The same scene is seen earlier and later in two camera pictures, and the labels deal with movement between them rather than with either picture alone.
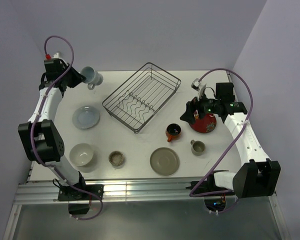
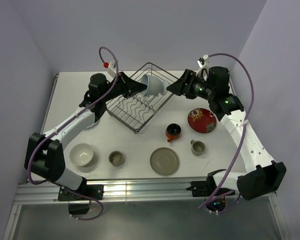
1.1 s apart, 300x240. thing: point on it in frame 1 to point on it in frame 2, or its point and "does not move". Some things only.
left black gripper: (78, 77) to (129, 86)
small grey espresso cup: (198, 148) does not move
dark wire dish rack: (140, 96) does not move
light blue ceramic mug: (93, 77) to (156, 86)
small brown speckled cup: (116, 158) does not move
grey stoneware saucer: (164, 161) does not move
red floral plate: (204, 125) does not move
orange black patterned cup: (172, 132) does not move
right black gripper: (191, 106) to (179, 87)
